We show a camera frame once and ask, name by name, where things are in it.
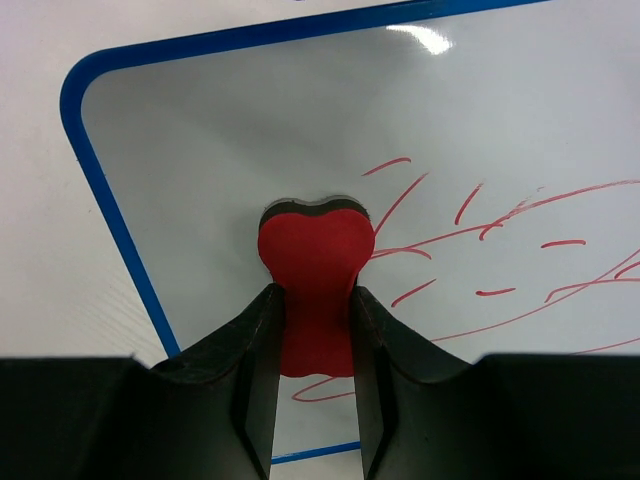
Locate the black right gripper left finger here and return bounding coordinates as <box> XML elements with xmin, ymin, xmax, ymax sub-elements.
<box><xmin>1</xmin><ymin>285</ymin><xmax>284</xmax><ymax>479</ymax></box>

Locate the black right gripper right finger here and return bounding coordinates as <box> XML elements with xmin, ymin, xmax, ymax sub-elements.
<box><xmin>350</xmin><ymin>287</ymin><xmax>639</xmax><ymax>479</ymax></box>

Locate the red whiteboard eraser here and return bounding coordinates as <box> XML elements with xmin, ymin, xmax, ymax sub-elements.
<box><xmin>257</xmin><ymin>196</ymin><xmax>375</xmax><ymax>378</ymax></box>

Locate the blue framed whiteboard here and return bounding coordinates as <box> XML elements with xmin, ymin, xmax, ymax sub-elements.
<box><xmin>59</xmin><ymin>0</ymin><xmax>640</xmax><ymax>465</ymax></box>

